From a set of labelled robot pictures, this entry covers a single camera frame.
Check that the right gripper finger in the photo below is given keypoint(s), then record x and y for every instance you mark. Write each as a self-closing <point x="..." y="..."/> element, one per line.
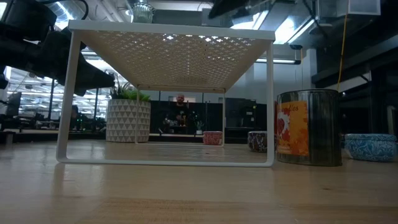
<point x="222" y="7"/>

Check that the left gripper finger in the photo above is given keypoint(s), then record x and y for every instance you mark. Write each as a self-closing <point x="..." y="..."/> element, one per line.
<point x="111" y="81"/>
<point x="91" y="76"/>

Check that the red patterned candle tin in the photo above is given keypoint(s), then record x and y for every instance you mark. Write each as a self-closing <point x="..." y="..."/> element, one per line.
<point x="212" y="138"/>

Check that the dark purple patterned candle tin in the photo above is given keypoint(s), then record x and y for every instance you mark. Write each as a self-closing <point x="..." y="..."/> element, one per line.
<point x="257" y="141"/>

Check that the tin can orange label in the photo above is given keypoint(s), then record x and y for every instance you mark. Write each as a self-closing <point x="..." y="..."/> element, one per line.
<point x="323" y="127"/>

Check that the blue patterned candle tin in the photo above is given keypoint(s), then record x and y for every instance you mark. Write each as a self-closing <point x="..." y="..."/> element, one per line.
<point x="370" y="147"/>

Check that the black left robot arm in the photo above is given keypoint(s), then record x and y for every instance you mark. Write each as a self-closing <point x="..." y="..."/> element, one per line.
<point x="15" y="59"/>

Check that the succulent in triangle-pattern pot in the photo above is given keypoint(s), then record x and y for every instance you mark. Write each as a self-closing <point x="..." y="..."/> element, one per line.
<point x="124" y="121"/>

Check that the person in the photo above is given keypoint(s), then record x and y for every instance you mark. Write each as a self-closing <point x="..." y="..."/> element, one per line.
<point x="178" y="113"/>
<point x="74" y="116"/>

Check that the white perforated metal shelf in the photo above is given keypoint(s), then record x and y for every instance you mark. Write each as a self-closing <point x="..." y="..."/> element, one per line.
<point x="174" y="29"/>

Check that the black computer monitor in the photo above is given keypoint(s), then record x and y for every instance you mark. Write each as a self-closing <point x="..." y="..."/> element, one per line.
<point x="14" y="104"/>

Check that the long ceiling light fixture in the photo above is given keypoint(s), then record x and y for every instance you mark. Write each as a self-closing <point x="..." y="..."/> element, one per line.
<point x="280" y="61"/>

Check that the black office cabinets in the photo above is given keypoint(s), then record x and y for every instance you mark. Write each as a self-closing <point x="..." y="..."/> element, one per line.
<point x="242" y="115"/>

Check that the white ventilation unit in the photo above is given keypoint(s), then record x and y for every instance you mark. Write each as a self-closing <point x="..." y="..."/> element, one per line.
<point x="363" y="6"/>

